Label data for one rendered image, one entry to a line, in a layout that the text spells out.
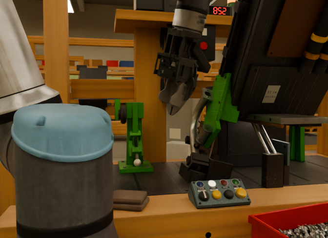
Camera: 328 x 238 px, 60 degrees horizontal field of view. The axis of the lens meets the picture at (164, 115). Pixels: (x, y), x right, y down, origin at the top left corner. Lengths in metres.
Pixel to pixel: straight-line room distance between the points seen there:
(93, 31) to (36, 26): 1.95
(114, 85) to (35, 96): 0.93
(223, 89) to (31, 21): 10.69
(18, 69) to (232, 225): 0.62
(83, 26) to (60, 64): 9.91
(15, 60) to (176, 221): 0.52
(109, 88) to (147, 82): 0.19
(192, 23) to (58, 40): 0.77
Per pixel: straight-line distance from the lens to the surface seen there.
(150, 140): 1.31
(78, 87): 1.38
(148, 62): 1.30
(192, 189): 0.81
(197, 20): 0.68
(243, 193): 0.82
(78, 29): 11.18
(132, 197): 0.77
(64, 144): 0.32
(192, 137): 1.07
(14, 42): 0.47
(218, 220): 0.80
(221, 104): 0.98
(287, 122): 0.90
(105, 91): 1.37
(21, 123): 0.35
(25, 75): 0.47
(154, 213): 0.75
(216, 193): 0.79
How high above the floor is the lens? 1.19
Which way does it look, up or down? 4 degrees down
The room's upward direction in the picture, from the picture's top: straight up
